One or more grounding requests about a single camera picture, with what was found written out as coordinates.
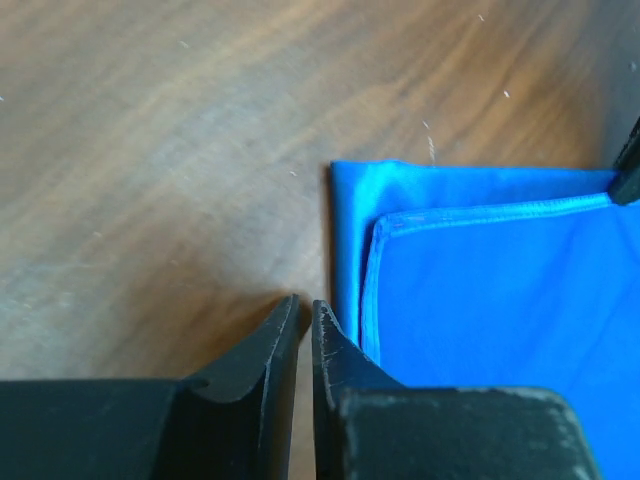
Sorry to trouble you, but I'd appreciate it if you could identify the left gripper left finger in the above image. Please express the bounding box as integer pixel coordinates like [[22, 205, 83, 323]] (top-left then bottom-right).
[[1, 295, 300, 479]]

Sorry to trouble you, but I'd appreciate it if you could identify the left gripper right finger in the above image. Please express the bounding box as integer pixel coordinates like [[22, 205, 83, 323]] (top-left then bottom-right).
[[311, 300, 600, 479]]

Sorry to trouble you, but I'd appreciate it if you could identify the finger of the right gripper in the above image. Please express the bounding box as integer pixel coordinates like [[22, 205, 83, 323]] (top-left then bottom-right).
[[607, 118, 640, 205]]

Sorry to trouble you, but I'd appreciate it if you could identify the blue cloth napkin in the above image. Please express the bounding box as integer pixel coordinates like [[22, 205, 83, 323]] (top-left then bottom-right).
[[330, 161, 639, 479]]

